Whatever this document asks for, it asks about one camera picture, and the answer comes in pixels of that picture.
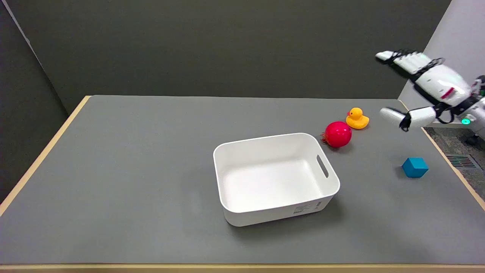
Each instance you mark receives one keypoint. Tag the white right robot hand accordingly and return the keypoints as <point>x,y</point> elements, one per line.
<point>435,81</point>

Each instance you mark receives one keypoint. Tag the red pomegranate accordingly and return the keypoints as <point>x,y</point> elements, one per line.
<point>337,134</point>

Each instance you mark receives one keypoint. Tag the floor vent grille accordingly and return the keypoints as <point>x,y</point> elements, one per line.
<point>461,161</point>

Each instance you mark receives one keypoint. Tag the yellow rubber duck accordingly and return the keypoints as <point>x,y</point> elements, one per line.
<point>357,118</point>

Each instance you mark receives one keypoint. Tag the blue cube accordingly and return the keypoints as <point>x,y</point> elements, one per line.
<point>415,167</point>

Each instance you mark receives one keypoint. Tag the white plastic bin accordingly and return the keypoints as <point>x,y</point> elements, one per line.
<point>274,178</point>

